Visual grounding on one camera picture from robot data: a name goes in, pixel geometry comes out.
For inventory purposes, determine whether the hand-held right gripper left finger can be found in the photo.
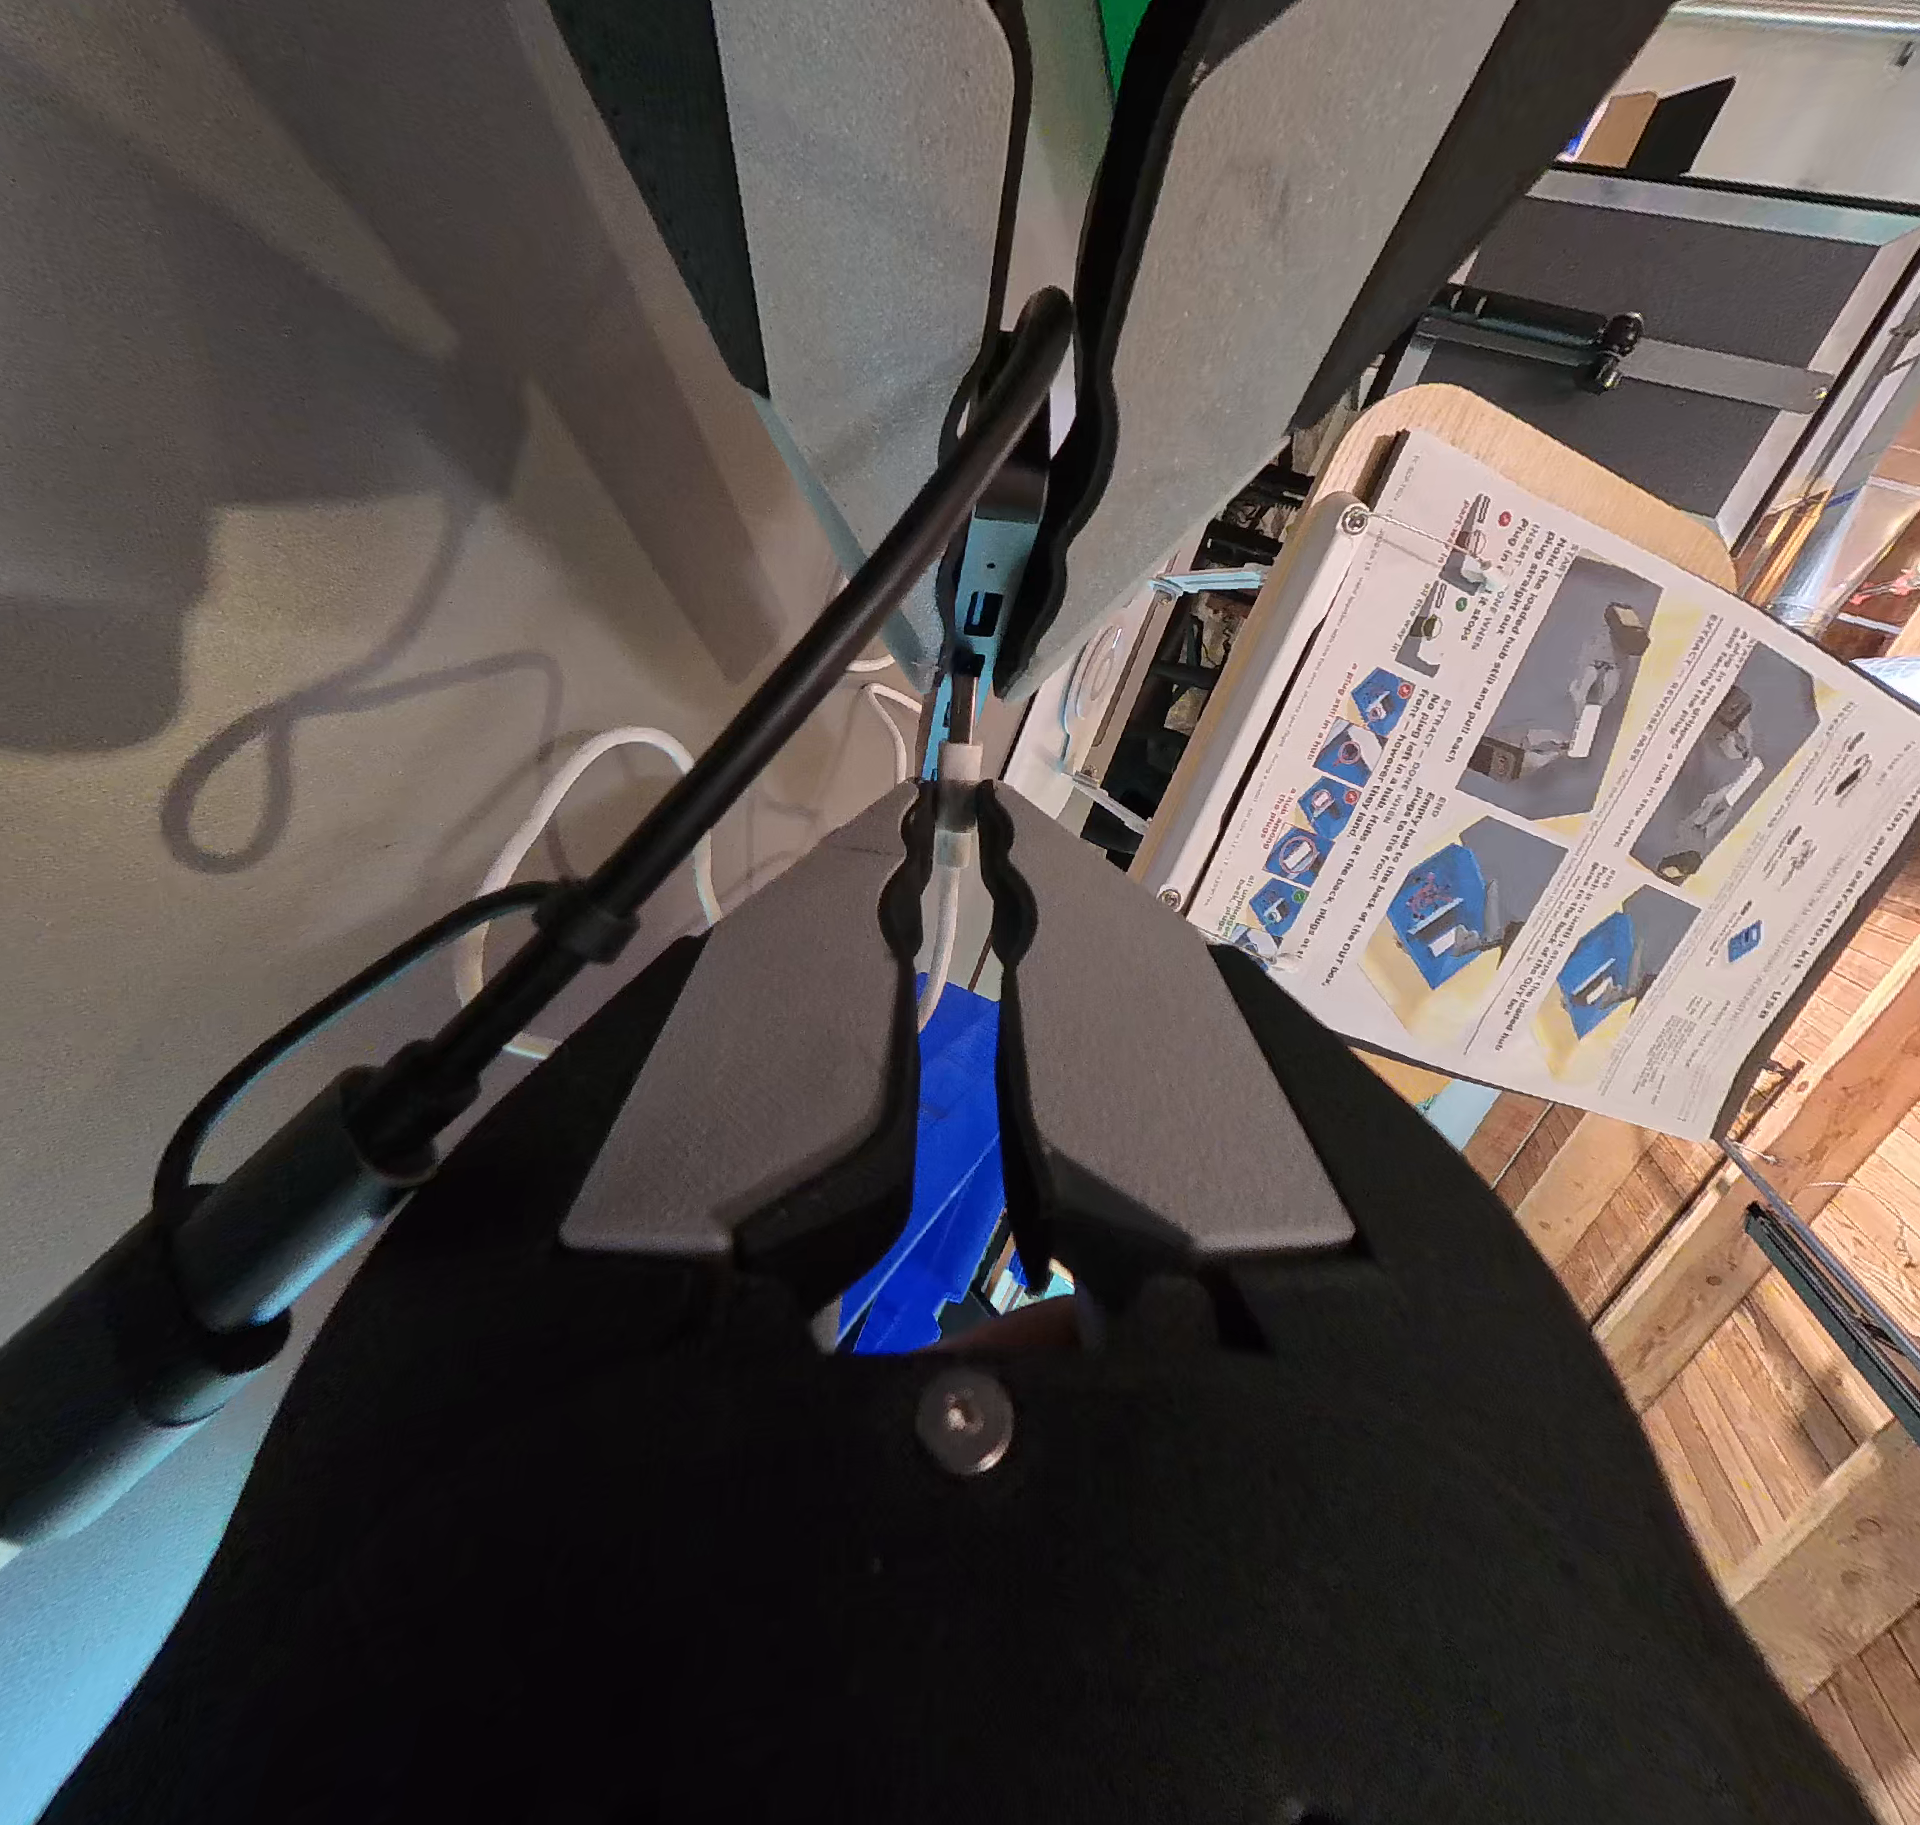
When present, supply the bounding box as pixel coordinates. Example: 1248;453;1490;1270
561;780;933;1270

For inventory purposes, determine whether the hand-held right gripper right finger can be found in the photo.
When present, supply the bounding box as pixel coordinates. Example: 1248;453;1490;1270
971;785;1362;1289

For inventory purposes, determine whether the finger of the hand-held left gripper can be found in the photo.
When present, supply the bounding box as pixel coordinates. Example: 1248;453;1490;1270
992;0;1535;702
704;0;1042;690

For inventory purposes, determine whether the blue plastic bin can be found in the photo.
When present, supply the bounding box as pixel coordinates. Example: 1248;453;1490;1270
834;955;1086;1359

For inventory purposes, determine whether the white usb cable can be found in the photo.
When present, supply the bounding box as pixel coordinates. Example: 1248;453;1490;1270
453;723;992;1061

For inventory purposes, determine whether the grey aluminium framed case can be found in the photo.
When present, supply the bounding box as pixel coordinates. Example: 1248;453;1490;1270
1388;161;1920;543

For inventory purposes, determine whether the printed instruction sheet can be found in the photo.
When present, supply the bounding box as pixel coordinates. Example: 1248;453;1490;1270
1198;428;1920;1142

